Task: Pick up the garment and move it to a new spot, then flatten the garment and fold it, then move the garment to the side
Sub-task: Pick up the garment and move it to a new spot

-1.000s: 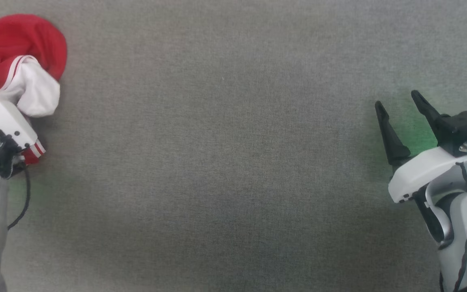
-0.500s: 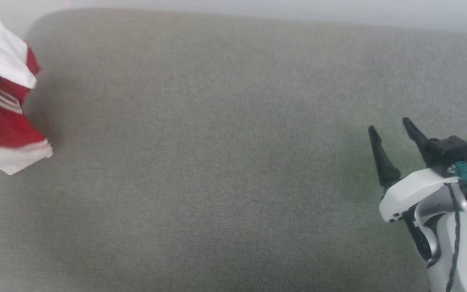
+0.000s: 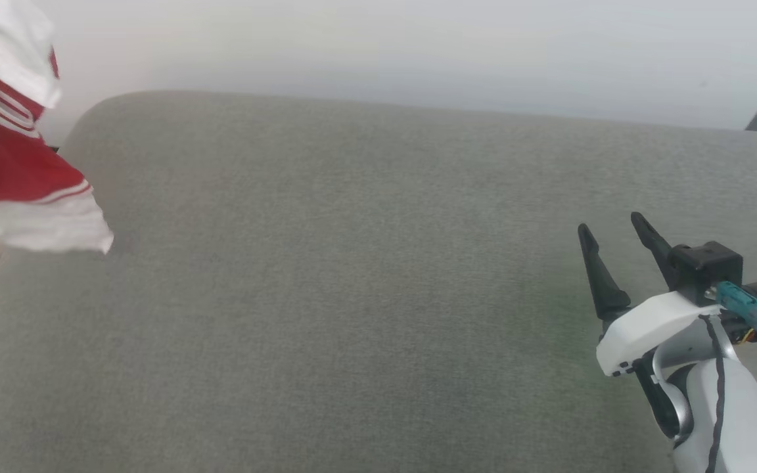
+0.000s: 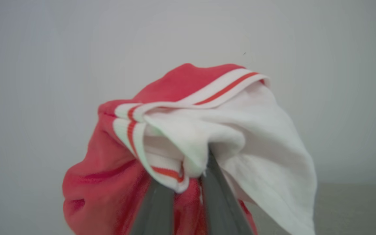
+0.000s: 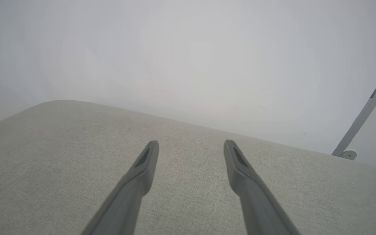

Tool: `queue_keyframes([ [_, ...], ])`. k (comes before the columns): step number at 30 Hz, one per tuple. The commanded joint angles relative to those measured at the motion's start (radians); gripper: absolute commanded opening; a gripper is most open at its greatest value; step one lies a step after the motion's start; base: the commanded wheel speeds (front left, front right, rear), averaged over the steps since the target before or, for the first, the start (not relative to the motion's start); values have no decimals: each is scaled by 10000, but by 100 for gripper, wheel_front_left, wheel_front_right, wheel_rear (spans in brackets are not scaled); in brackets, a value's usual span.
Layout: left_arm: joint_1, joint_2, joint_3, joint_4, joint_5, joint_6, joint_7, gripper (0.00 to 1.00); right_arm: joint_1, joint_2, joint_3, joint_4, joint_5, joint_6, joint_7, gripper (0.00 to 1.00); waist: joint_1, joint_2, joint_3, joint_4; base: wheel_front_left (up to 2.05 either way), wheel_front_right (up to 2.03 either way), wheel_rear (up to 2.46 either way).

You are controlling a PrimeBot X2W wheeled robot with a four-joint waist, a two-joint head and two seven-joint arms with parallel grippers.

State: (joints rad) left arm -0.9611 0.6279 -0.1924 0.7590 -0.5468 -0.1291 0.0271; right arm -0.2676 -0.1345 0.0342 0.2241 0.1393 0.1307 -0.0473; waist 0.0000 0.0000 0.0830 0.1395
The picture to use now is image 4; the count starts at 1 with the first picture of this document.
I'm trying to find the grey fabric sofa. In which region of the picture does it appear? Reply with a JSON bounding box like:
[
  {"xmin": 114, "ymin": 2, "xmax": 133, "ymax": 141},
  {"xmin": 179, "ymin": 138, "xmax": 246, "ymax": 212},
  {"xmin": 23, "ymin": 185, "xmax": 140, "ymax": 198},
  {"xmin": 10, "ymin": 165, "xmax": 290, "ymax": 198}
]
[{"xmin": 250, "ymin": 182, "xmax": 376, "ymax": 235}]

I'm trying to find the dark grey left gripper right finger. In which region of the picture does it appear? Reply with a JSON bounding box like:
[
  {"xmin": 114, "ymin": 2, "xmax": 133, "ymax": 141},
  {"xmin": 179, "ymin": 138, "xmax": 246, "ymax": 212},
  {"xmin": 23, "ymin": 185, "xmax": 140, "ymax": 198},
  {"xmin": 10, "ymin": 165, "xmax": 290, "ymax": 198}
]
[{"xmin": 201, "ymin": 150, "xmax": 254, "ymax": 235}]

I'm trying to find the red and white t-shirt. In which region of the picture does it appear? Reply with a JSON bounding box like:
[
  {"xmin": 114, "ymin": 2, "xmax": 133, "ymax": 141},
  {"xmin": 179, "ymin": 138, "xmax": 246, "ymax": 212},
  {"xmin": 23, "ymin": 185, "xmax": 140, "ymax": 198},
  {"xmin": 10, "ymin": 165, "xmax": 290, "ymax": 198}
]
[{"xmin": 62, "ymin": 63, "xmax": 317, "ymax": 235}]

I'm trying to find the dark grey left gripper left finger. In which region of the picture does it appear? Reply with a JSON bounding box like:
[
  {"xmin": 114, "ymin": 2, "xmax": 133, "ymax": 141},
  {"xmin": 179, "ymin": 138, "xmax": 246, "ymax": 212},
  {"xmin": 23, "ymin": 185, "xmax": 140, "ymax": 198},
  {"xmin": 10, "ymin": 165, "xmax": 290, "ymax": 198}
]
[{"xmin": 129, "ymin": 178, "xmax": 176, "ymax": 235}]

